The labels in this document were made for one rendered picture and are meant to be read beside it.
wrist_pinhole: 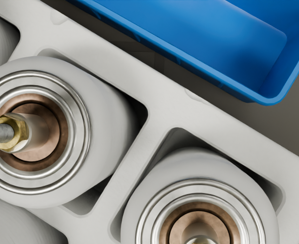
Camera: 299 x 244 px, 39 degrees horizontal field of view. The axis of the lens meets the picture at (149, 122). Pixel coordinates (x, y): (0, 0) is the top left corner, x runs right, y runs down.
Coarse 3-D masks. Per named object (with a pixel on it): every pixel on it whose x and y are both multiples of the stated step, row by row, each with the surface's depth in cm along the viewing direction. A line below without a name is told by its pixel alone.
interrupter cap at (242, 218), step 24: (168, 192) 25; (192, 192) 25; (216, 192) 25; (240, 192) 24; (144, 216) 25; (168, 216) 25; (192, 216) 25; (216, 216) 25; (240, 216) 24; (144, 240) 25; (168, 240) 25; (240, 240) 24; (264, 240) 24
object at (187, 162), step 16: (160, 160) 38; (176, 160) 27; (192, 160) 26; (208, 160) 26; (224, 160) 29; (160, 176) 25; (176, 176) 25; (192, 176) 25; (208, 176) 25; (224, 176) 25; (240, 176) 25; (144, 192) 25; (256, 192) 25; (128, 208) 26; (256, 208) 25; (272, 208) 25; (128, 224) 25; (272, 224) 25; (128, 240) 25; (272, 240) 25
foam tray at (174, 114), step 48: (0, 0) 33; (48, 48) 34; (96, 48) 33; (144, 96) 32; (192, 96) 32; (144, 144) 32; (192, 144) 43; (240, 144) 32; (96, 192) 42; (288, 192) 31; (96, 240) 33; (288, 240) 31
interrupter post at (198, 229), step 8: (192, 224) 25; (200, 224) 24; (184, 232) 24; (192, 232) 23; (200, 232) 23; (208, 232) 23; (184, 240) 23; (192, 240) 22; (200, 240) 22; (208, 240) 22; (216, 240) 22
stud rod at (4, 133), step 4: (0, 124) 21; (4, 124) 22; (8, 124) 22; (0, 128) 21; (4, 128) 21; (8, 128) 22; (12, 128) 22; (0, 132) 20; (4, 132) 21; (8, 132) 21; (12, 132) 22; (0, 136) 20; (4, 136) 21; (8, 136) 21; (12, 136) 22; (0, 140) 21; (4, 140) 21; (8, 140) 22
